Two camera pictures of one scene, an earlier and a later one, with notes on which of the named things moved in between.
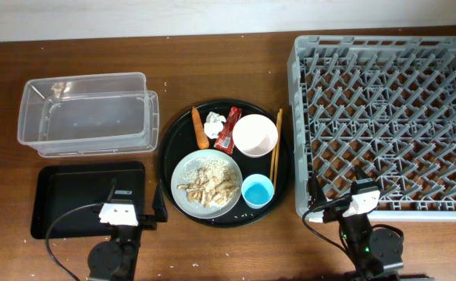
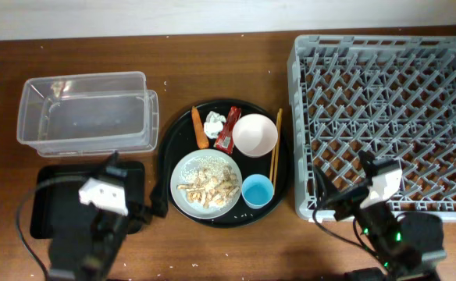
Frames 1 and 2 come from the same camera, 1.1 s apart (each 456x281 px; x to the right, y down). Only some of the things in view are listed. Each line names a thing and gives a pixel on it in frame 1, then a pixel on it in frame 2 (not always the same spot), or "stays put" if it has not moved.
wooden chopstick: [276, 147] stays put
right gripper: [335, 211] → [350, 203]
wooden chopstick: [280, 131] stays put
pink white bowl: [254, 135] stays put
